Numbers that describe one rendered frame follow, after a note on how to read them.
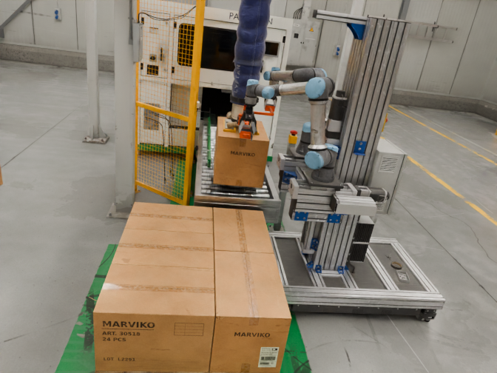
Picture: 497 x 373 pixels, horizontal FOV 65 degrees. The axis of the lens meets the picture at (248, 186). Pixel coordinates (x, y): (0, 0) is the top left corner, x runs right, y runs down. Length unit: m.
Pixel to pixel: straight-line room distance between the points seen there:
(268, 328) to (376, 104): 1.54
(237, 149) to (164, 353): 1.56
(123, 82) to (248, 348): 2.41
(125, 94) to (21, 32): 9.11
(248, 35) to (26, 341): 2.49
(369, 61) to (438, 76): 11.04
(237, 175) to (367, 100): 1.14
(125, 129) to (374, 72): 2.19
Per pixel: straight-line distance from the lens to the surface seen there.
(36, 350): 2.80
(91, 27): 5.83
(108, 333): 2.22
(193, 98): 3.65
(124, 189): 3.95
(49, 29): 12.36
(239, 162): 3.08
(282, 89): 2.63
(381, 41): 2.65
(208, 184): 3.51
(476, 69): 14.25
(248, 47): 3.09
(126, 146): 3.79
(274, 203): 3.19
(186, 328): 2.16
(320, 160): 2.37
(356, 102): 2.68
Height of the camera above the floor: 1.96
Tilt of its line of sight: 24 degrees down
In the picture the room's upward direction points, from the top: 8 degrees clockwise
